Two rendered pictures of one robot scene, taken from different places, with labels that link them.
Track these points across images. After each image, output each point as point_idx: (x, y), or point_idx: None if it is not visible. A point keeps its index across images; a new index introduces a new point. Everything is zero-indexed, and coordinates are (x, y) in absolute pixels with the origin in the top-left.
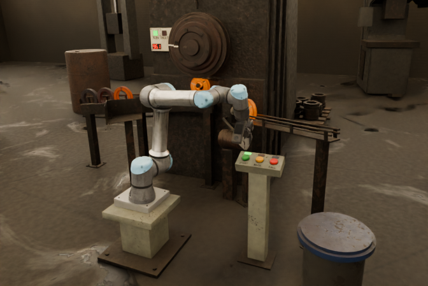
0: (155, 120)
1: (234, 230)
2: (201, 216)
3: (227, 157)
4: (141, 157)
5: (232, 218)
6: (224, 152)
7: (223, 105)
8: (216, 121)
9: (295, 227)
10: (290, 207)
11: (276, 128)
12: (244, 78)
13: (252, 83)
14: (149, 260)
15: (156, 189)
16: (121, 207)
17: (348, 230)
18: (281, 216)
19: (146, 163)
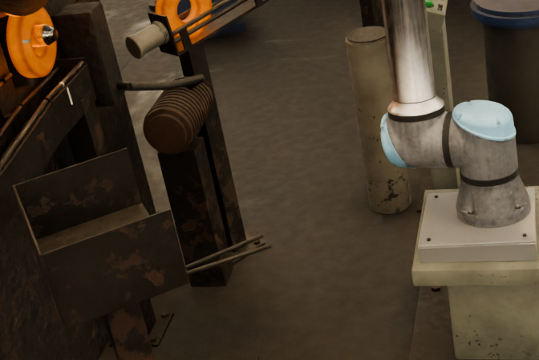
0: (425, 6)
1: (370, 236)
2: (329, 295)
3: (204, 163)
4: (462, 114)
5: (322, 250)
6: (199, 156)
7: (104, 54)
8: (66, 140)
9: (326, 174)
10: (251, 189)
11: None
12: None
13: None
14: None
15: (435, 209)
16: (537, 246)
17: None
18: (292, 194)
19: (490, 102)
